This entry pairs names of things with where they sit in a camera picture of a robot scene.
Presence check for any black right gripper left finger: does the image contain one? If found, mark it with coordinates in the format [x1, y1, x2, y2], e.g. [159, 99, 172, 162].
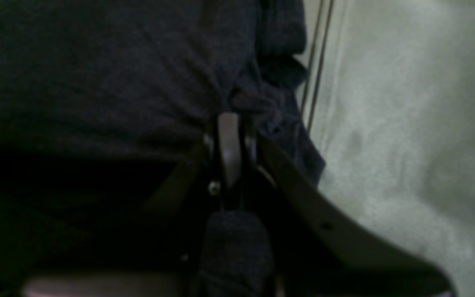
[23, 113, 242, 297]

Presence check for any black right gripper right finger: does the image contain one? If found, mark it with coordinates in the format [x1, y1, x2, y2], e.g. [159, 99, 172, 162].
[253, 135, 452, 295]

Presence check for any dark grey t-shirt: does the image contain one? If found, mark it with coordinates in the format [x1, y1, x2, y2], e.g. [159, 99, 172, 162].
[0, 0, 325, 291]

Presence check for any light green table cloth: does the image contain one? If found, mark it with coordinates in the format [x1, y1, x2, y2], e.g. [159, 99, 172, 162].
[298, 0, 475, 297]

